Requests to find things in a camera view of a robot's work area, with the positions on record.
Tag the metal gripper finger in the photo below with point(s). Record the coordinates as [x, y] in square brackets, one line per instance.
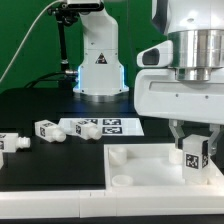
[216, 133]
[177, 131]

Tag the white fiducial marker sheet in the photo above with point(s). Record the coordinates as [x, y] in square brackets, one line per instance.
[108, 126]

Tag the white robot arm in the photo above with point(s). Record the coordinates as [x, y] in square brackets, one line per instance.
[181, 79]

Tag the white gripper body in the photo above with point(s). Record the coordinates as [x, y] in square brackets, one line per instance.
[158, 94]

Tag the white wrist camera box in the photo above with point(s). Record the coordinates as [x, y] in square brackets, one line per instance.
[160, 55]

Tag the white L-shaped fence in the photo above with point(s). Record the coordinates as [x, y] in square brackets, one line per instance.
[103, 203]

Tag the white square tabletop tray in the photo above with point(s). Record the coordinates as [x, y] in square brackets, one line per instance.
[154, 168]

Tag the black camera stand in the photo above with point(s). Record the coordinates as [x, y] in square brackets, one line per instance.
[65, 17]

